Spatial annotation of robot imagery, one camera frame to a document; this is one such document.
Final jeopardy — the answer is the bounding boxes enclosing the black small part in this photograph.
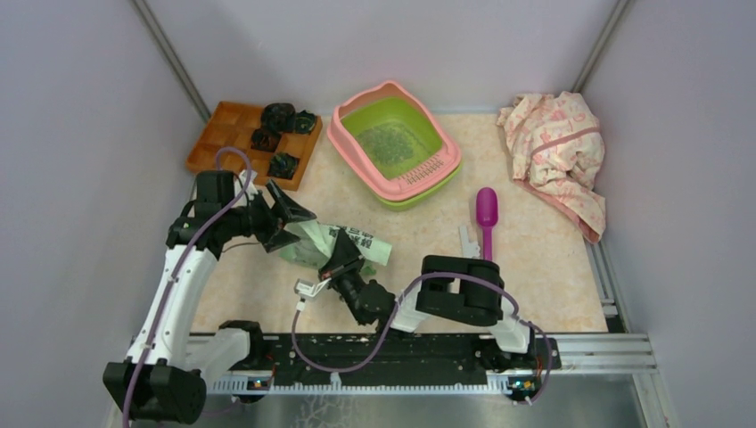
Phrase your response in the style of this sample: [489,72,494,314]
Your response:
[251,128,282,152]

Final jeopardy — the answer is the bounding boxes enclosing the white plastic bracket piece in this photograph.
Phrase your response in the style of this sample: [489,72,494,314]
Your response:
[458,226,481,259]

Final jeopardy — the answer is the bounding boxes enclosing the green cat litter bag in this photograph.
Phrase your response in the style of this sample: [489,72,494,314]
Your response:
[278,221,393,279]

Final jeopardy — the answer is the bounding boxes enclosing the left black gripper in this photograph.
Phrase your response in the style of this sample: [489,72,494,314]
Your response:
[224,179,316,252]

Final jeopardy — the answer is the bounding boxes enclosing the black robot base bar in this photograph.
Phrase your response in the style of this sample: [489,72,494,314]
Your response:
[232,333,562,387]

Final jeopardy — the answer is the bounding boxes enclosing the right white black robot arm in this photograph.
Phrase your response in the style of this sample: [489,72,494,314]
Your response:
[318,255,538,367]

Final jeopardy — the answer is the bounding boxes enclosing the orange compartment tray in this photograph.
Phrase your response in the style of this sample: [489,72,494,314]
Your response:
[185,101,323,192]

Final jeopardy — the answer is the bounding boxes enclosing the black part with green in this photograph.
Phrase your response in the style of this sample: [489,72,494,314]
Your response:
[293,110,317,135]

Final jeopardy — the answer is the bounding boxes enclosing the green litter pellets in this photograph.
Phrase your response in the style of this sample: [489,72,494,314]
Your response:
[357,123,423,167]

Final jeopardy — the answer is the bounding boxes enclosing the cream pink printed jacket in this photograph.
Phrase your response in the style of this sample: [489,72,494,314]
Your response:
[497,92,607,243]

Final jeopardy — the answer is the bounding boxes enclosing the purple plastic scoop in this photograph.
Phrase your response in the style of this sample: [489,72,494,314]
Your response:
[475,187,499,261]

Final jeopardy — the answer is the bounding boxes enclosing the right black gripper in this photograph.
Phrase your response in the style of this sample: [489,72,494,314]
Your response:
[318,226,366,325]

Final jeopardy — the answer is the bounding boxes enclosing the green and pink litter box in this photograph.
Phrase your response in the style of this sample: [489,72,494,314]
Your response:
[327,80,462,210]

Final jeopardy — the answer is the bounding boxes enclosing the black round part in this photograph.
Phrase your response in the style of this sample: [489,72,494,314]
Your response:
[260,103,297,134]

